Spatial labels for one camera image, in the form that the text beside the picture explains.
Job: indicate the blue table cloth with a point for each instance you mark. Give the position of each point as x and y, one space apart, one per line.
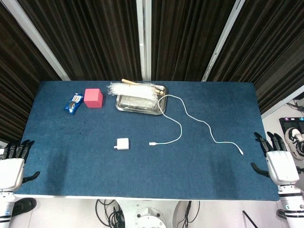
71 154

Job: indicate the clear plastic straw bundle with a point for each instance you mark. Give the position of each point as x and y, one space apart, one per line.
133 91

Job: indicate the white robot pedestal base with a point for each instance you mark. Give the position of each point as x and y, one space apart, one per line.
147 213

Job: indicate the pink foam cube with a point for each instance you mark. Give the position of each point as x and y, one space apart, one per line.
92 98

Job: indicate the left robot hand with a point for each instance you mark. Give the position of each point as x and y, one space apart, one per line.
12 173

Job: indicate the black and white sneaker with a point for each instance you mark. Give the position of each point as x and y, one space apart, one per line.
294 140

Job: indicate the black shoe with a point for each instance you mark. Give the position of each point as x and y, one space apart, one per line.
23 206

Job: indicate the blue cookie packet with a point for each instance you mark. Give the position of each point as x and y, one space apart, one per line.
73 104

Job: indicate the white frame post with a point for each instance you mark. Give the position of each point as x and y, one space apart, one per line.
35 38
282 104
224 40
144 40

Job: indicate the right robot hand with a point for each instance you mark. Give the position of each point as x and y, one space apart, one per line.
281 166

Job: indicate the metal tray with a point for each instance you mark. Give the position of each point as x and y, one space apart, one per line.
137 108

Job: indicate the dark pleated curtain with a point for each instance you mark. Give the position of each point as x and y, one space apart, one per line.
273 47
14 71
95 35
185 35

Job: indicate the wooden stick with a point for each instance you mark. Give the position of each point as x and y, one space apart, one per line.
127 81

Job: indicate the white charger block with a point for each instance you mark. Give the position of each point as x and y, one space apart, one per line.
122 144

